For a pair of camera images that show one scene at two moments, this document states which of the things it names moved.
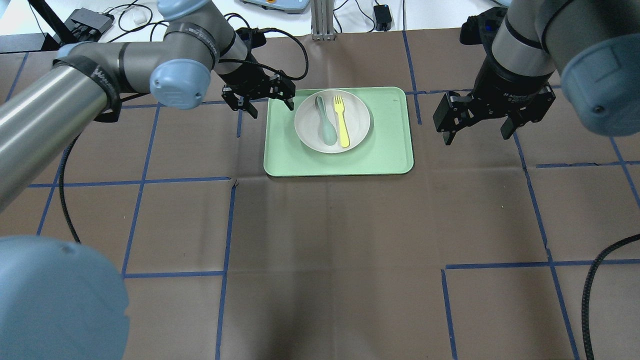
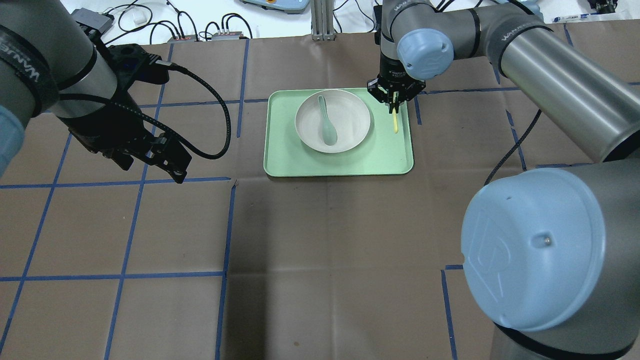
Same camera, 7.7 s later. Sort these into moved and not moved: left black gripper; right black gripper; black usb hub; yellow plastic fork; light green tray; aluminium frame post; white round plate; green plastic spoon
Moved: left black gripper; right black gripper; yellow plastic fork
Not moved: aluminium frame post; white round plate; light green tray; green plastic spoon; black usb hub
